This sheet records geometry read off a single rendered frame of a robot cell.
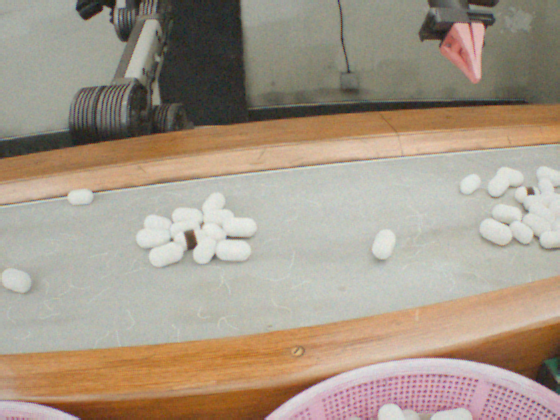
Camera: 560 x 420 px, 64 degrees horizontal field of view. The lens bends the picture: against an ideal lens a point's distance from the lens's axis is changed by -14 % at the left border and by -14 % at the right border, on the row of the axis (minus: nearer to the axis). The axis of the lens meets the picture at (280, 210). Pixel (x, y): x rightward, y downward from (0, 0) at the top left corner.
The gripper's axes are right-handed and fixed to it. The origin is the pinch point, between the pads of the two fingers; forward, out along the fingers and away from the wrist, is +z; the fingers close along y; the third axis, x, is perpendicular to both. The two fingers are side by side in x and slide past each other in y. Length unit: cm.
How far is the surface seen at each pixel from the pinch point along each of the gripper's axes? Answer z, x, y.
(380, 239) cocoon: 21.5, -5.0, -19.3
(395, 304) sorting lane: 28.2, -8.1, -19.8
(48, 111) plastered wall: -109, 175, -130
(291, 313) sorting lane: 27.7, -7.5, -28.9
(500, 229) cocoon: 22.2, -5.9, -6.1
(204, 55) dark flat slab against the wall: -116, 154, -40
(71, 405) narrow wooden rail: 34, -15, -47
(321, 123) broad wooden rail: -0.4, 12.8, -19.3
